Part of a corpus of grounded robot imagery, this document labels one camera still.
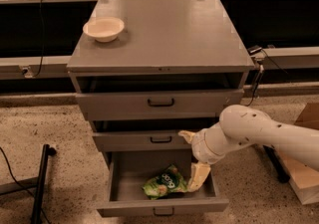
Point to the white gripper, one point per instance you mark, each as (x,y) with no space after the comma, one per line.
(200,146)

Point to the green rice chip bag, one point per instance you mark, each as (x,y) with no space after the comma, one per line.
(167,182)

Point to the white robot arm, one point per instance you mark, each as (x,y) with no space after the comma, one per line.
(240,126)

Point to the grey top drawer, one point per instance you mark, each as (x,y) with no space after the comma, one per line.
(153,105)

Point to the grey drawer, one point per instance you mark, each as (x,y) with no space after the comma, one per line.
(130,170)
(153,105)
(139,140)

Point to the grey bottom drawer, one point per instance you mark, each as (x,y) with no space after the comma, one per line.
(130,170)

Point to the grey metal drawer cabinet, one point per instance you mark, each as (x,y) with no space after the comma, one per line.
(166,46)

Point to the grey middle drawer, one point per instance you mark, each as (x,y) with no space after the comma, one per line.
(139,140)

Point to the black stand leg right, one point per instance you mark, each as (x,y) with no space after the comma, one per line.
(282,176)

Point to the black stand leg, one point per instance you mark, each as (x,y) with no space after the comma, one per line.
(282,176)
(47,151)

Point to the brown cardboard box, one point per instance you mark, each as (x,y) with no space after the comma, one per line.
(303,179)

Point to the black stand leg left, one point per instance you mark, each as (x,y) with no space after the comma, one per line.
(47,151)

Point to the white paper bowl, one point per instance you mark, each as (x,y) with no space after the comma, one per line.
(104,29)

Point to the wall power outlet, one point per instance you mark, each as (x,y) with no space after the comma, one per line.
(26,72)

